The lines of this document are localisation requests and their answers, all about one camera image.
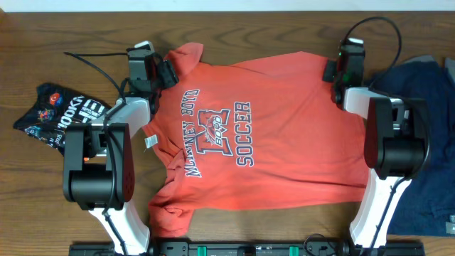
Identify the red soccer t-shirt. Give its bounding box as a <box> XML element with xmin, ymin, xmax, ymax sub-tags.
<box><xmin>144</xmin><ymin>43</ymin><xmax>368</xmax><ymax>238</ymax></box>

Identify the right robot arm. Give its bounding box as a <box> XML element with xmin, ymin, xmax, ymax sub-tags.
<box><xmin>323</xmin><ymin>38</ymin><xmax>431</xmax><ymax>255</ymax></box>

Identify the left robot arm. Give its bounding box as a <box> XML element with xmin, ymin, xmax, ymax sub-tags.
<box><xmin>63</xmin><ymin>41</ymin><xmax>178</xmax><ymax>255</ymax></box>

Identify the black printed folded t-shirt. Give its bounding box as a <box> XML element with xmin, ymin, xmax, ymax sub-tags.
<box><xmin>13</xmin><ymin>82</ymin><xmax>110</xmax><ymax>154</ymax></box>

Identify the navy blue t-shirt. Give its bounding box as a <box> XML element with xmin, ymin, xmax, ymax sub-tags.
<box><xmin>366</xmin><ymin>55</ymin><xmax>454</xmax><ymax>237</ymax></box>

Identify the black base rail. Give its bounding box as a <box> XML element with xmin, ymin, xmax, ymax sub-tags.
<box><xmin>68</xmin><ymin>241</ymin><xmax>426</xmax><ymax>256</ymax></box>

